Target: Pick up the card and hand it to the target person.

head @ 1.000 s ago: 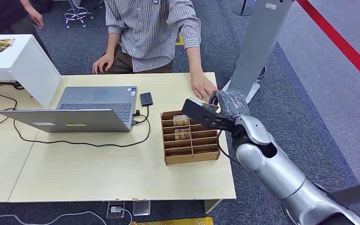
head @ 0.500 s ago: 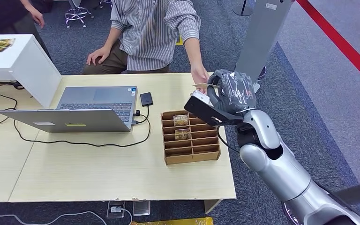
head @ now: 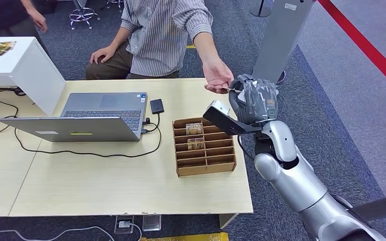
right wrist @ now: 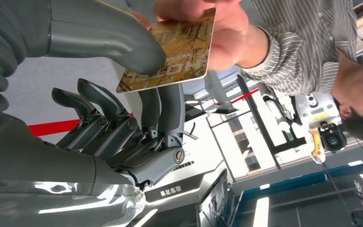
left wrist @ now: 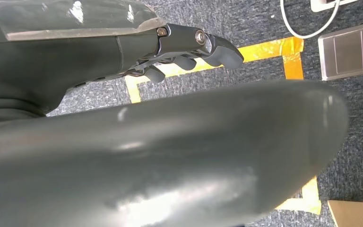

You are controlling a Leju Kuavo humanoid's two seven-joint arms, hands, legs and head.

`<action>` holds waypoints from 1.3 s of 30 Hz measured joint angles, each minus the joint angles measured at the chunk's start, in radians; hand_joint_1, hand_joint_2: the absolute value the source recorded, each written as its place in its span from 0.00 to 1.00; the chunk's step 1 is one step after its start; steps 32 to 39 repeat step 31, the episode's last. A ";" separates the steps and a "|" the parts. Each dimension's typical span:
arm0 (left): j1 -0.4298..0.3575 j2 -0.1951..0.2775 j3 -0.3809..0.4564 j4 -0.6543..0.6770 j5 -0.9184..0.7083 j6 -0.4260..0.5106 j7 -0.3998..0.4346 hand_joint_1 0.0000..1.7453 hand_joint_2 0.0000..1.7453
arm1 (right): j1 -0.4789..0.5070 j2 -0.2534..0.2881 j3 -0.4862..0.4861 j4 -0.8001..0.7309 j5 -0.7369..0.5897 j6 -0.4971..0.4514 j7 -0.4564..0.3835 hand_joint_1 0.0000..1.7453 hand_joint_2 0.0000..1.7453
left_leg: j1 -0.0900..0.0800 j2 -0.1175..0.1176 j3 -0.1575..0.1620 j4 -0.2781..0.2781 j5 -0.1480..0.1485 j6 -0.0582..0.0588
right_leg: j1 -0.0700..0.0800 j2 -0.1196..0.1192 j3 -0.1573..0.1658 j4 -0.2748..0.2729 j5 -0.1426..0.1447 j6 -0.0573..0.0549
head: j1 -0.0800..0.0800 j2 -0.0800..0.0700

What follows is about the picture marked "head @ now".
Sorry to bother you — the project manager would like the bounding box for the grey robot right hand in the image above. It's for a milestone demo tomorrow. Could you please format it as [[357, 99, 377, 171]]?
[[228, 73, 279, 126]]

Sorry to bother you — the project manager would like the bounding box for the person's right hand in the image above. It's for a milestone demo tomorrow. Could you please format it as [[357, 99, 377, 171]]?
[[89, 45, 117, 65]]

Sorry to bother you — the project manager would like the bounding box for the standing person's hand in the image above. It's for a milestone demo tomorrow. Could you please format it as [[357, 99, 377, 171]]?
[[29, 9, 48, 34]]

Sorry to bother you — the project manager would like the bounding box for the person's left hand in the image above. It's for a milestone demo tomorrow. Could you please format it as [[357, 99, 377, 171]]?
[[202, 58, 235, 95]]

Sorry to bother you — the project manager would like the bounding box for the patterned hotel card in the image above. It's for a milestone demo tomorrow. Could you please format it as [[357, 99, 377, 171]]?
[[213, 86, 244, 94], [185, 122, 204, 136], [186, 137, 205, 151]]

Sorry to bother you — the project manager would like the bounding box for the standing person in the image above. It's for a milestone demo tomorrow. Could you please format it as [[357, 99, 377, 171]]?
[[0, 0, 48, 37]]

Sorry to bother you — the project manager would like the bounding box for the seated person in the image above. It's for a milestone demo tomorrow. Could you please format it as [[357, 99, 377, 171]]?
[[85, 0, 235, 95]]

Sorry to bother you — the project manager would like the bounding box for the brown wooden card organizer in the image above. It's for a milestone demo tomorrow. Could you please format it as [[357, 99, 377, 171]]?
[[172, 116, 237, 178]]

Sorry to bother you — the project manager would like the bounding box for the white box cabinet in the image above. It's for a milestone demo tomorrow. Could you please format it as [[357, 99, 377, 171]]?
[[0, 36, 66, 116]]

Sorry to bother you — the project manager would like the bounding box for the grey open laptop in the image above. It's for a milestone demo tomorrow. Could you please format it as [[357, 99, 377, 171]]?
[[0, 92, 148, 143]]

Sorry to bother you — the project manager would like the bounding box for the grey standing kiosk pillar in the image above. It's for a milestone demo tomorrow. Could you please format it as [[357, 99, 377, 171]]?
[[252, 0, 314, 84]]

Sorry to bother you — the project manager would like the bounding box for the black external drive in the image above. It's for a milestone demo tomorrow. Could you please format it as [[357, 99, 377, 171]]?
[[150, 98, 165, 115]]

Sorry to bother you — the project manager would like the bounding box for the black tangled desk item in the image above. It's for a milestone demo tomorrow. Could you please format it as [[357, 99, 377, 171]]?
[[0, 86, 27, 97]]

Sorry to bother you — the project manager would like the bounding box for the red barrier belt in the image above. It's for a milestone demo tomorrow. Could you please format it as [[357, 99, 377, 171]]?
[[317, 0, 386, 98]]

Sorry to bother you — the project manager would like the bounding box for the pale table leg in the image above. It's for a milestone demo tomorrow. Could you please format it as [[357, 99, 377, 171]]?
[[218, 213, 239, 230]]

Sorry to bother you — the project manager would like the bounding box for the black round robot part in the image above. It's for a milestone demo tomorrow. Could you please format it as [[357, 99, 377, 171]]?
[[329, 193, 354, 210]]

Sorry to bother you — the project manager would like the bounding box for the yellow patterned package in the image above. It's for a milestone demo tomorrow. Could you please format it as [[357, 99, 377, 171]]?
[[141, 232, 230, 241]]

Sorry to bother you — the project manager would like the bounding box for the metal floor socket cover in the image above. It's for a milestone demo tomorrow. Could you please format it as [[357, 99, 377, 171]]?
[[142, 214, 162, 232]]

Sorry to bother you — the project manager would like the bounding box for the dark grey robot bar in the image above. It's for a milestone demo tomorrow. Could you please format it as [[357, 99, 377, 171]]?
[[347, 192, 386, 223]]

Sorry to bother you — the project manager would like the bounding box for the floor power socket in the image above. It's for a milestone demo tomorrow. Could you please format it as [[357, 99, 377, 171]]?
[[114, 215, 135, 235]]

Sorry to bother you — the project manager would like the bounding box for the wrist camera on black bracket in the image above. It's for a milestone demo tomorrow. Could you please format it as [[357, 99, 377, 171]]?
[[202, 99, 263, 137]]

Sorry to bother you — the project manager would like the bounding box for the short black drive cable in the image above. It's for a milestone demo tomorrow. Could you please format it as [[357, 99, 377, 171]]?
[[142, 112, 161, 125]]

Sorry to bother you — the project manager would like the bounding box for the long black laptop cable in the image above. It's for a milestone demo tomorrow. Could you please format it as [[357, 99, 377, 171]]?
[[14, 123, 163, 158]]

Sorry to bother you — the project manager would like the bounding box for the white power cable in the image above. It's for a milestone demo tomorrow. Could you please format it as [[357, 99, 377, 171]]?
[[0, 222, 143, 241]]

